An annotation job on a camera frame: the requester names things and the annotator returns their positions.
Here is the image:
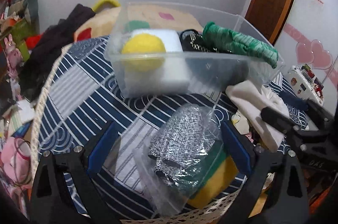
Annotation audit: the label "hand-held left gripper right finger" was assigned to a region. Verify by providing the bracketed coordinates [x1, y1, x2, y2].
[221, 121, 311, 224]

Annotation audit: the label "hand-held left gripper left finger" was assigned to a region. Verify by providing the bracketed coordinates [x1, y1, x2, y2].
[29, 121, 122, 224]

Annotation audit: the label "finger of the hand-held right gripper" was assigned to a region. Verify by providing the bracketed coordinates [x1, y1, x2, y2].
[260, 106, 301, 135]
[306, 100, 336, 124]

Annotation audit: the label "white cloth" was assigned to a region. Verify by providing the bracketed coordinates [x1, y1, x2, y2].
[226, 80, 291, 150]

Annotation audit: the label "bagged grey speckled gloves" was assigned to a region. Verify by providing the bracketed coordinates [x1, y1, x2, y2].
[132, 105, 225, 216]

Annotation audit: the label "clear plastic storage box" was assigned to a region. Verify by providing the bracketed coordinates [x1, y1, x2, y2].
[106, 1, 286, 98]

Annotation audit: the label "dark blue cloth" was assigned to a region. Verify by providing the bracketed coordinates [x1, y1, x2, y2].
[284, 93, 309, 112]

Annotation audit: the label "white stickered case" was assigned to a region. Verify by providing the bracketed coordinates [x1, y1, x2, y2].
[286, 64, 325, 104]

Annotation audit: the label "yellow and green sponge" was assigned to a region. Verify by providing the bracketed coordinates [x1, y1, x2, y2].
[185, 143, 239, 210]

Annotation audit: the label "blue patterned blanket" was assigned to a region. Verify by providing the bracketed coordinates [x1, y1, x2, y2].
[32, 35, 309, 222]

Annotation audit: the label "green knit gloves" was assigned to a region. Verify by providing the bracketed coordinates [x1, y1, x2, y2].
[202, 21, 279, 67]

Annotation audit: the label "pink plush toy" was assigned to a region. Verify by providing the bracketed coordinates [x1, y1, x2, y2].
[0, 137, 32, 186]

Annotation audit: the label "yellow ball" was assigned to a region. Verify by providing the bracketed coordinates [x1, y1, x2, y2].
[121, 34, 166, 72]

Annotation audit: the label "black garment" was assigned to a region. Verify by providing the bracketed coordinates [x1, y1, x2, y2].
[18, 3, 97, 103]

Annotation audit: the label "black patterned cloth in bin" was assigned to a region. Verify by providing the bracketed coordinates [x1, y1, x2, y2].
[180, 29, 250, 82]

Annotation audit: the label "white foam block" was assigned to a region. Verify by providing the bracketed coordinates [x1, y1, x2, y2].
[129, 29, 191, 94]

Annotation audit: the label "beige plush cushion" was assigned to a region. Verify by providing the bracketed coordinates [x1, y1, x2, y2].
[74, 0, 202, 42]

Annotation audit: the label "pink bunny toy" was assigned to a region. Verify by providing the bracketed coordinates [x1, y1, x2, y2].
[3, 35, 23, 76]

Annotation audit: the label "green cardboard box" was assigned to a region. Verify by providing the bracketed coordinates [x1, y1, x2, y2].
[11, 16, 35, 61]

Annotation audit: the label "grey-green chair back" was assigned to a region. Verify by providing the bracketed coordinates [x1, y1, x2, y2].
[12, 0, 40, 34]

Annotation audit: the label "pink heart wall sticker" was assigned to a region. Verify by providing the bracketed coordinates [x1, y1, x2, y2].
[296, 39, 334, 70]

